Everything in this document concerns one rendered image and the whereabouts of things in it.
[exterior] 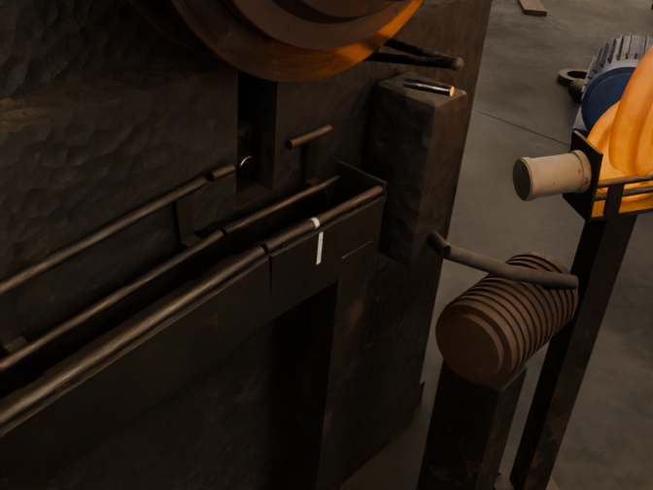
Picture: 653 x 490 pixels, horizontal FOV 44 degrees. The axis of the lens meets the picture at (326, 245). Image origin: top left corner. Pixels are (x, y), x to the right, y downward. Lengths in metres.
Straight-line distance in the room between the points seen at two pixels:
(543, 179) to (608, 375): 0.88
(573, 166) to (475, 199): 1.36
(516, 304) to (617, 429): 0.73
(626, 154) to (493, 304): 0.28
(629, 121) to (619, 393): 1.04
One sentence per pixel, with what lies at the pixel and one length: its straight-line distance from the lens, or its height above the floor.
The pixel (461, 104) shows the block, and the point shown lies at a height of 0.79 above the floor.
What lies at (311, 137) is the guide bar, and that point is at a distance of 0.95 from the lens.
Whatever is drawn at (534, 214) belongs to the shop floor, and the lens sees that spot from 2.48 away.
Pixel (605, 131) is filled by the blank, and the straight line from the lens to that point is 1.15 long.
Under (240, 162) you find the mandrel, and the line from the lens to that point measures 0.92.
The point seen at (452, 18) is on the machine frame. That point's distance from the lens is 1.16.
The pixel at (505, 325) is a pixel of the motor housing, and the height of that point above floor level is 0.52.
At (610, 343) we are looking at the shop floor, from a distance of 2.03.
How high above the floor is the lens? 1.16
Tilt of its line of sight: 32 degrees down
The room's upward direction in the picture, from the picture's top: 5 degrees clockwise
